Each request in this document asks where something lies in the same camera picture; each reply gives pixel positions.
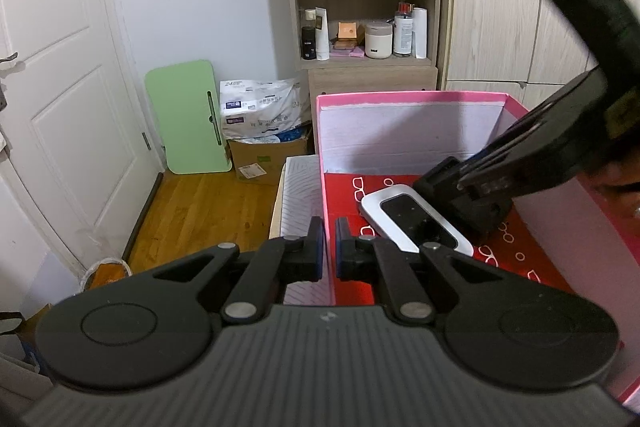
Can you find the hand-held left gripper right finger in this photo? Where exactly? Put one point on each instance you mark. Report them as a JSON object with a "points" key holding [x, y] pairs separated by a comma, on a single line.
{"points": [[342, 253]]}

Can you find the white tube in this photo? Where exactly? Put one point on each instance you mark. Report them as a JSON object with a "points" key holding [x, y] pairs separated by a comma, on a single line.
{"points": [[322, 37]]}

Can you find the pink flat box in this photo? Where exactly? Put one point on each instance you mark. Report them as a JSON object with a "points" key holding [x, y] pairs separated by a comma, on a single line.
{"points": [[347, 49]]}

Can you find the black bottle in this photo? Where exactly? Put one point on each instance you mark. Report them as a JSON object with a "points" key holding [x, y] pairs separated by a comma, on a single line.
{"points": [[308, 39]]}

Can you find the wooden wardrobe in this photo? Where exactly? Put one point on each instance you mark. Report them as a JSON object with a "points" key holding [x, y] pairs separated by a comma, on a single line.
{"points": [[495, 17]]}

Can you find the wooden shelf cabinet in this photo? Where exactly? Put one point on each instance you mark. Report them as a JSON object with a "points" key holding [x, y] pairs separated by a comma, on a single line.
{"points": [[365, 82]]}

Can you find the pink cardboard box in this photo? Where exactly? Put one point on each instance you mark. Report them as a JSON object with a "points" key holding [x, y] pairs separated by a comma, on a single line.
{"points": [[400, 137]]}

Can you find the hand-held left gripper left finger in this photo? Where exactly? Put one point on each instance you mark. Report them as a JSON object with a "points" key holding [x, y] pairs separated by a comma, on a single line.
{"points": [[317, 253]]}

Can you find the white door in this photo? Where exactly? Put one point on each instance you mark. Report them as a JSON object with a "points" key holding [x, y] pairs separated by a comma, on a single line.
{"points": [[60, 107]]}

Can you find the green board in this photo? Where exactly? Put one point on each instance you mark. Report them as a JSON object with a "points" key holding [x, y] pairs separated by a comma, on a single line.
{"points": [[185, 117]]}

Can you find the white plastic-wrapped package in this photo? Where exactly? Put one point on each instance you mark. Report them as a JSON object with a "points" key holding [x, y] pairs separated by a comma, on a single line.
{"points": [[260, 107]]}

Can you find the white jar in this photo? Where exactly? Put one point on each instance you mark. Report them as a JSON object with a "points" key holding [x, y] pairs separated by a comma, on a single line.
{"points": [[378, 42]]}

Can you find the silver device with black panel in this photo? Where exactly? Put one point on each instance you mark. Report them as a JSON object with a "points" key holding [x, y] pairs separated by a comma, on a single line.
{"points": [[374, 203]]}

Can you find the person's right hand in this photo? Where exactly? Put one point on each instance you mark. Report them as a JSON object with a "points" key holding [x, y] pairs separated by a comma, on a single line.
{"points": [[622, 182]]}

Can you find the white patterned table cover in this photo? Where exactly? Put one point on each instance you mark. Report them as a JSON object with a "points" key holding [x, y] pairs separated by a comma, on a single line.
{"points": [[300, 187]]}

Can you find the white red-capped spray bottle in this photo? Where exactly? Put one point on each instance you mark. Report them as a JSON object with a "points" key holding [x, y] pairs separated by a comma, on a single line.
{"points": [[403, 34]]}

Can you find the small wooden box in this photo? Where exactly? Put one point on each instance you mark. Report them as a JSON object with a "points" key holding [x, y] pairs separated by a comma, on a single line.
{"points": [[347, 30]]}

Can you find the brown cardboard box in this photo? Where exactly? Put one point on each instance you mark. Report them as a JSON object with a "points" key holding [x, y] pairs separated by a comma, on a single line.
{"points": [[265, 162]]}

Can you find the tall white bottle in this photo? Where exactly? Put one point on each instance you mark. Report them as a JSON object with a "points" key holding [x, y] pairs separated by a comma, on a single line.
{"points": [[420, 34]]}

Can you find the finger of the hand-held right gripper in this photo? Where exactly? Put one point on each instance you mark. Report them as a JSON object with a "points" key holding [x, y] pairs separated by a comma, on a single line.
{"points": [[465, 202]]}

